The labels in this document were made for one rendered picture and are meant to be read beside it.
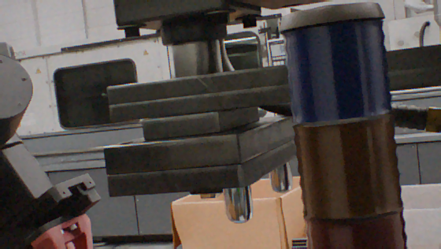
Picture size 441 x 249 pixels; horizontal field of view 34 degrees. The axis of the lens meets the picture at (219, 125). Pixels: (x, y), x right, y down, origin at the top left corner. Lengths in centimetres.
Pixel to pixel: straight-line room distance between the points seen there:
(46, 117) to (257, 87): 571
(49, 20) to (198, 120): 805
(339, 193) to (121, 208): 563
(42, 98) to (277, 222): 367
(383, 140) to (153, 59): 538
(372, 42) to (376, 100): 2
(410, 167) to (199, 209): 239
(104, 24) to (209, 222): 541
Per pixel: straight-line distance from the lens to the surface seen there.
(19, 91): 59
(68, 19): 840
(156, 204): 572
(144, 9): 53
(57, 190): 61
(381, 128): 27
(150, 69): 564
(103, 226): 600
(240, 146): 48
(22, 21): 869
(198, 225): 297
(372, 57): 26
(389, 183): 27
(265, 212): 285
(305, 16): 26
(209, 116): 51
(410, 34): 561
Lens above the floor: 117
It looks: 3 degrees down
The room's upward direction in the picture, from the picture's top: 7 degrees counter-clockwise
